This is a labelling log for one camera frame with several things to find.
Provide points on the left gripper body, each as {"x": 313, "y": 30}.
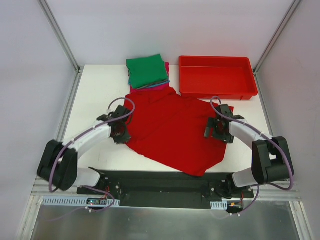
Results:
{"x": 122, "y": 135}

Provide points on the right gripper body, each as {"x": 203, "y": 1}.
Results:
{"x": 212, "y": 130}

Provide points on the red t-shirt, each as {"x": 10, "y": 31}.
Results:
{"x": 169, "y": 129}

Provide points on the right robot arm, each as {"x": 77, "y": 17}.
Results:
{"x": 270, "y": 156}

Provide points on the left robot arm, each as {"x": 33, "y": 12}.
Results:
{"x": 59, "y": 162}

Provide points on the pink folded t-shirt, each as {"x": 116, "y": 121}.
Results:
{"x": 156, "y": 87}

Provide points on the red plastic bin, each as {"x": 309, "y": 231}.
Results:
{"x": 228, "y": 77}

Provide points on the green folded t-shirt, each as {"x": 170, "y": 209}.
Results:
{"x": 154, "y": 62}

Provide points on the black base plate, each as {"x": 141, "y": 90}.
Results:
{"x": 176, "y": 201}

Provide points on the right white cable duct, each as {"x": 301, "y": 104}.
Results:
{"x": 219, "y": 205}

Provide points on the white cable duct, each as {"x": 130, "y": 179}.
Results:
{"x": 67, "y": 201}
{"x": 219, "y": 205}

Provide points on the left aluminium frame post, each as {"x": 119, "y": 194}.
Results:
{"x": 59, "y": 34}

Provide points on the aluminium frame post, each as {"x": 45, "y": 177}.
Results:
{"x": 59, "y": 34}
{"x": 278, "y": 32}

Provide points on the aluminium front rail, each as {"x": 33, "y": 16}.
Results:
{"x": 121, "y": 184}

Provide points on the left white cable duct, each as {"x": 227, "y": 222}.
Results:
{"x": 67, "y": 201}

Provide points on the right aluminium frame post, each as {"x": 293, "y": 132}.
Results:
{"x": 278, "y": 32}

